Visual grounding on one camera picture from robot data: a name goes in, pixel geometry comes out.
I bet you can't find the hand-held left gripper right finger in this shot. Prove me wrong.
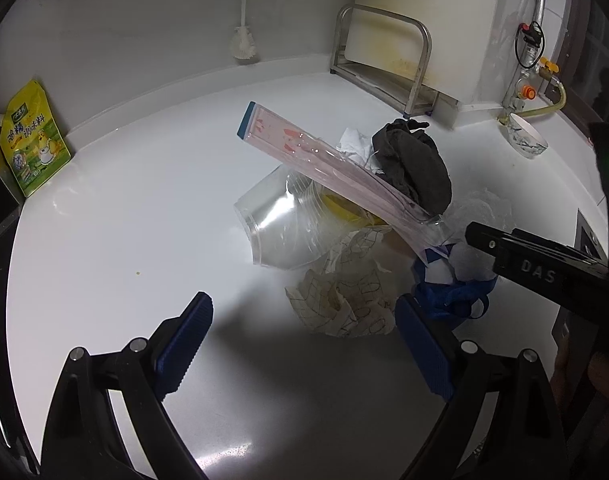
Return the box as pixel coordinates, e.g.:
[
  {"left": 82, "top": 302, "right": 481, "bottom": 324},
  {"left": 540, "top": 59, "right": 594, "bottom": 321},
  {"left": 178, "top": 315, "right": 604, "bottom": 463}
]
[{"left": 394, "top": 294, "right": 570, "bottom": 480}]

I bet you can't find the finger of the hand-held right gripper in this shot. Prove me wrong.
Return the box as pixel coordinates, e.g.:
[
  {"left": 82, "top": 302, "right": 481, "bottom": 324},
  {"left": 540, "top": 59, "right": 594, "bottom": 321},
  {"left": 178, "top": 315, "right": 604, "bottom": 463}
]
[{"left": 465, "top": 222, "right": 609, "bottom": 277}]

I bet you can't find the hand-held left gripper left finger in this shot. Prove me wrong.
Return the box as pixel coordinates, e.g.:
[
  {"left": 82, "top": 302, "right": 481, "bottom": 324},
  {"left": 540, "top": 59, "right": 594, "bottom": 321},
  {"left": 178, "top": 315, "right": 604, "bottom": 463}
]
[{"left": 40, "top": 291, "right": 214, "bottom": 480}]

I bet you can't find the clear plastic wrap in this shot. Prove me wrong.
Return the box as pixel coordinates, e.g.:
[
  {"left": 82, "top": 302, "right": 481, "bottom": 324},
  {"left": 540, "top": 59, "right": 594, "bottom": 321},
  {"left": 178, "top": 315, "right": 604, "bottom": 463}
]
[{"left": 444, "top": 187, "right": 515, "bottom": 246}]

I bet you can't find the blue plastic bag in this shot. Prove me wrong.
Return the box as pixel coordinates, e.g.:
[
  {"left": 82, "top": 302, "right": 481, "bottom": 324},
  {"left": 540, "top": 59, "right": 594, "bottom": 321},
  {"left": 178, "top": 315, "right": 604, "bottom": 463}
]
[{"left": 411, "top": 242, "right": 500, "bottom": 331}]

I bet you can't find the dark grey cloth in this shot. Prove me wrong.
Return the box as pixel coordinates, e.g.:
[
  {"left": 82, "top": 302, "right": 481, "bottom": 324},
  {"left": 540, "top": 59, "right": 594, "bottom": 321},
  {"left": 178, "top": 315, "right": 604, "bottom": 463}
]
[{"left": 371, "top": 118, "right": 453, "bottom": 215}]

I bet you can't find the patterned paper wrapper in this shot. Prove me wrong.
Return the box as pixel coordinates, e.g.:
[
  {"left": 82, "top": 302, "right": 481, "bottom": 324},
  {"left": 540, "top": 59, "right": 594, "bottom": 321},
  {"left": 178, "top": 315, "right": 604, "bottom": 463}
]
[{"left": 284, "top": 225, "right": 400, "bottom": 341}]

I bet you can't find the yellow plastic cup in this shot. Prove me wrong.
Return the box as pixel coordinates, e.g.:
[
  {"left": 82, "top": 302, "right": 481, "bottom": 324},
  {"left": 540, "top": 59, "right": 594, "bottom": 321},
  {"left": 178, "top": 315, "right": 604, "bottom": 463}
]
[{"left": 321, "top": 192, "right": 385, "bottom": 226}]

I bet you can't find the white tissue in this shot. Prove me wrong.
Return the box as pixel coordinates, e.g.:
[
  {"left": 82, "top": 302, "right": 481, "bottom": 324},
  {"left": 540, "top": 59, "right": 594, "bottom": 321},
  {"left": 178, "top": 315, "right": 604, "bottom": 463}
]
[{"left": 335, "top": 127, "right": 385, "bottom": 176}]

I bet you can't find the clear zip plastic bag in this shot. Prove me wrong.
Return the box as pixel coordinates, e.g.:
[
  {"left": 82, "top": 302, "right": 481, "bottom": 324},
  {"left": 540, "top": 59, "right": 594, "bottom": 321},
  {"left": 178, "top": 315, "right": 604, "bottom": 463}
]
[{"left": 236, "top": 102, "right": 455, "bottom": 261}]

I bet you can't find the person's right forearm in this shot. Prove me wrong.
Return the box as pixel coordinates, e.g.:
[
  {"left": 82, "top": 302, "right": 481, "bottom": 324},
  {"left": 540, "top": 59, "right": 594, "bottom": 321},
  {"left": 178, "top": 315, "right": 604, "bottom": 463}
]
[{"left": 554, "top": 340, "right": 609, "bottom": 411}]

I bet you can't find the white patterned bowl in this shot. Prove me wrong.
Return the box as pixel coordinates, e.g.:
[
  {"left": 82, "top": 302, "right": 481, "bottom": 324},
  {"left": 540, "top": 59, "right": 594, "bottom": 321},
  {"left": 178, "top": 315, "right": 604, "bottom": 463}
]
[{"left": 504, "top": 112, "right": 547, "bottom": 160}]

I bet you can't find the stainless steel rack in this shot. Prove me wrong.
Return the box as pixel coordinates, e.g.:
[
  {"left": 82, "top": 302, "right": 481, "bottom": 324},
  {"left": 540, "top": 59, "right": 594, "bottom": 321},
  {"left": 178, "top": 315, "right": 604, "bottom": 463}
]
[{"left": 329, "top": 4, "right": 460, "bottom": 118}]

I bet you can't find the metal gas pipe with valves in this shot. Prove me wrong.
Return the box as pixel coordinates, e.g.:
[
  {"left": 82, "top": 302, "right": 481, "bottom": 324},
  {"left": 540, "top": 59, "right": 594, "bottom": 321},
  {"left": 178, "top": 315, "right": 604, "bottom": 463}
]
[{"left": 499, "top": 0, "right": 560, "bottom": 123}]

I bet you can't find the white cutting board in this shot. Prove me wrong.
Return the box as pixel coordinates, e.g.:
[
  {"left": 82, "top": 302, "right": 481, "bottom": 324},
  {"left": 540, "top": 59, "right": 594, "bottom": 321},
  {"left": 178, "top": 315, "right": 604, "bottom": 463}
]
[{"left": 344, "top": 0, "right": 515, "bottom": 113}]

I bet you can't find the yellow seasoning pouch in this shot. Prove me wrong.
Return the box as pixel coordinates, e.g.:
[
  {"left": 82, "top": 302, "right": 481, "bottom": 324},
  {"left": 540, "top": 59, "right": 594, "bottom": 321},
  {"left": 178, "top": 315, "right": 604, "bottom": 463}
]
[{"left": 0, "top": 79, "right": 72, "bottom": 198}]

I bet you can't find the yellow gas hose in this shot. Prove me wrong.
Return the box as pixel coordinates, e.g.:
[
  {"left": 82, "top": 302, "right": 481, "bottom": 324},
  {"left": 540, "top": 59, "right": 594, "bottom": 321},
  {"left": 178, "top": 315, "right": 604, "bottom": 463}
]
[{"left": 521, "top": 82, "right": 567, "bottom": 117}]

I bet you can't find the dark window frame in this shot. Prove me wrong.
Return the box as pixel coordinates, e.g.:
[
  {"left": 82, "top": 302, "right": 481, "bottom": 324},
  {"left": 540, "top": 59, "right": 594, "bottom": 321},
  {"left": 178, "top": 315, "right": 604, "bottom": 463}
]
[{"left": 567, "top": 0, "right": 609, "bottom": 126}]

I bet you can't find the white bottle brush blue handle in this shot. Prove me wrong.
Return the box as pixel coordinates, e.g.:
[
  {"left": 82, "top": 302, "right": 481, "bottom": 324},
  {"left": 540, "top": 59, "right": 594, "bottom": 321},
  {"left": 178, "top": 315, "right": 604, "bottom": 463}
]
[{"left": 229, "top": 0, "right": 260, "bottom": 63}]

